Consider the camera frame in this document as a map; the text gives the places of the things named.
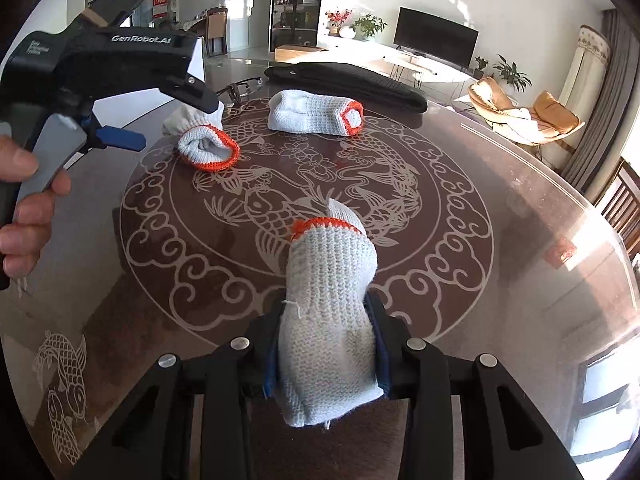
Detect brown dining chair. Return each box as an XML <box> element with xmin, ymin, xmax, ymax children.
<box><xmin>205</xmin><ymin>7</ymin><xmax>230</xmax><ymax>58</ymax></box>

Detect flat screen television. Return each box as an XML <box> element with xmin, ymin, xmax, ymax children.
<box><xmin>393</xmin><ymin>6</ymin><xmax>479</xmax><ymax>69</ymax></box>

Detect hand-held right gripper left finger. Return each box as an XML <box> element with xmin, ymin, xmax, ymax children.
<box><xmin>70</xmin><ymin>305</ymin><xmax>282</xmax><ymax>480</ymax></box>

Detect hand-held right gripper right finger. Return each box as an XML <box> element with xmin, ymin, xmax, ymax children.
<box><xmin>365</xmin><ymin>292</ymin><xmax>583</xmax><ymax>480</ymax></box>

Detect wooden slat-back chair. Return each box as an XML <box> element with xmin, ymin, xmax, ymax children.
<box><xmin>595</xmin><ymin>156</ymin><xmax>640</xmax><ymax>242</ymax></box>

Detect person's left hand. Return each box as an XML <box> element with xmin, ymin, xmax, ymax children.
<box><xmin>0</xmin><ymin>135</ymin><xmax>72</xmax><ymax>277</ymax></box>

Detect leafy green potted plant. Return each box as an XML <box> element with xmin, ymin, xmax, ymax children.
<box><xmin>350</xmin><ymin>13</ymin><xmax>389</xmax><ymax>41</ymax></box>

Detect grey knit glove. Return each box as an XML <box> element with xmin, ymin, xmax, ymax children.
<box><xmin>267</xmin><ymin>89</ymin><xmax>365</xmax><ymax>137</ymax></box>
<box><xmin>162</xmin><ymin>102</ymin><xmax>241</xmax><ymax>173</ymax></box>
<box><xmin>277</xmin><ymin>199</ymin><xmax>379</xmax><ymax>428</ymax></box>

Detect dark glass display cabinet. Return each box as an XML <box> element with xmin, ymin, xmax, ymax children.
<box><xmin>270</xmin><ymin>0</ymin><xmax>327</xmax><ymax>54</ymax></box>

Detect large-leaf potted plant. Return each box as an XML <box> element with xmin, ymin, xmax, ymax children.
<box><xmin>492</xmin><ymin>54</ymin><xmax>533</xmax><ymax>94</ymax></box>

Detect low wooden table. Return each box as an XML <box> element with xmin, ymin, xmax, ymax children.
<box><xmin>275</xmin><ymin>45</ymin><xmax>329</xmax><ymax>65</ymax></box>

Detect white foam board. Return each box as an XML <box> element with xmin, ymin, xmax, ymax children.
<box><xmin>188</xmin><ymin>41</ymin><xmax>206</xmax><ymax>84</ymax></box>

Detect eyeglasses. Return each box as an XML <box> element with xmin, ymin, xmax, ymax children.
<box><xmin>215</xmin><ymin>76</ymin><xmax>264</xmax><ymax>107</ymax></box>

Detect orange lounge chair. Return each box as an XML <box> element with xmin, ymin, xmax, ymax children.
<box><xmin>467</xmin><ymin>76</ymin><xmax>586</xmax><ymax>161</ymax></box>

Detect white television console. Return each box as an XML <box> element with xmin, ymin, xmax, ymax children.
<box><xmin>320</xmin><ymin>35</ymin><xmax>477</xmax><ymax>92</ymax></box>

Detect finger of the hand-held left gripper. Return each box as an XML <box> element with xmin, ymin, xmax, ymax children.
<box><xmin>80</xmin><ymin>112</ymin><xmax>146</xmax><ymax>154</ymax></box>
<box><xmin>160</xmin><ymin>73</ymin><xmax>223</xmax><ymax>116</ymax></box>

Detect fabric-covered standing air conditioner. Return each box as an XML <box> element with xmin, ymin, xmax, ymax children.
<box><xmin>557</xmin><ymin>25</ymin><xmax>614</xmax><ymax>134</ymax></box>

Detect black cloth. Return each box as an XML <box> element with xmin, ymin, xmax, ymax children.
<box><xmin>264</xmin><ymin>61</ymin><xmax>429</xmax><ymax>114</ymax></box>

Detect red flower arrangement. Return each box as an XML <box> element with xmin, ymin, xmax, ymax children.
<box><xmin>325</xmin><ymin>8</ymin><xmax>354</xmax><ymax>36</ymax></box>

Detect grey curtain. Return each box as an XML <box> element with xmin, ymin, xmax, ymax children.
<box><xmin>562</xmin><ymin>7</ymin><xmax>640</xmax><ymax>192</ymax></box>

